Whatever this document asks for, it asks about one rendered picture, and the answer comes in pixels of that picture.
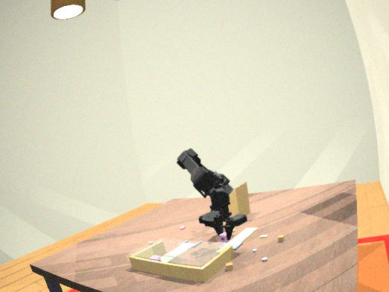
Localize pink labelled cube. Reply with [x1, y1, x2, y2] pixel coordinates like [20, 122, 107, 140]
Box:
[219, 232, 228, 242]

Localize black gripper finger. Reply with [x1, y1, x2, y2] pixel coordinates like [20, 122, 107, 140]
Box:
[223, 224, 235, 240]
[213, 222, 224, 237]

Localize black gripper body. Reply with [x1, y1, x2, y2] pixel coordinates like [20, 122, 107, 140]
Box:
[199, 202, 247, 226]

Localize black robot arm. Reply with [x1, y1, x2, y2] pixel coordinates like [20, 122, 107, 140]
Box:
[177, 148, 234, 227]

